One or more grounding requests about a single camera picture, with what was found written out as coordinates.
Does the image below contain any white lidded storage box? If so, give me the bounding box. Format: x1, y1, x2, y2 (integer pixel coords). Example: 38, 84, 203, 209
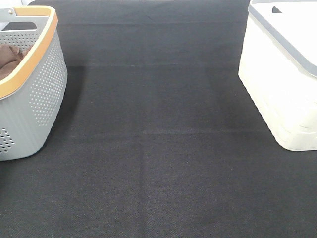
238, 0, 317, 151

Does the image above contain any black table cloth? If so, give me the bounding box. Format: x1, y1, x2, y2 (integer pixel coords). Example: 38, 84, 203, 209
0, 0, 317, 238

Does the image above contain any brown towel in basket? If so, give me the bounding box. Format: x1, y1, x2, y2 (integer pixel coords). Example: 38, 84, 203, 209
0, 44, 33, 80

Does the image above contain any grey perforated laundry basket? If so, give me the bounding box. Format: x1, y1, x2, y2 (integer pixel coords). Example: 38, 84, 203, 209
0, 5, 67, 161

